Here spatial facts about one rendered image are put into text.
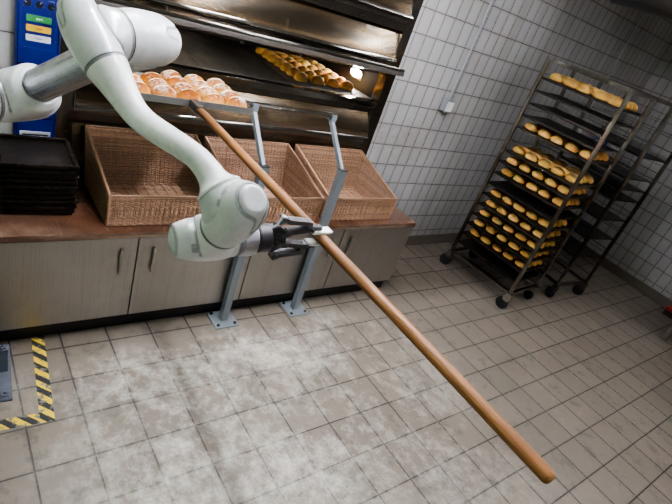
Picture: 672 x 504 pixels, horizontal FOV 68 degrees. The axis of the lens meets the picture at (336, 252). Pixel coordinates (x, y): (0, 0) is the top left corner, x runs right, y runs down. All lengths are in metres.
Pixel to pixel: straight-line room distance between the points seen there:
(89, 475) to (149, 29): 1.56
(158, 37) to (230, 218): 0.60
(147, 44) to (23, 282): 1.32
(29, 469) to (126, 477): 0.33
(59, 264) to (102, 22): 1.28
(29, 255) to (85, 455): 0.82
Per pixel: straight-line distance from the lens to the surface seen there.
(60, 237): 2.32
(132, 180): 2.78
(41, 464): 2.24
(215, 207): 1.05
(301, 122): 3.15
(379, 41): 3.30
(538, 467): 1.03
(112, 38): 1.36
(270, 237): 1.26
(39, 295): 2.49
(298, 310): 3.11
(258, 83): 2.93
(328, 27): 3.06
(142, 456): 2.25
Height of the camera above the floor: 1.82
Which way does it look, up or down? 28 degrees down
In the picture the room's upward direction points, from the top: 21 degrees clockwise
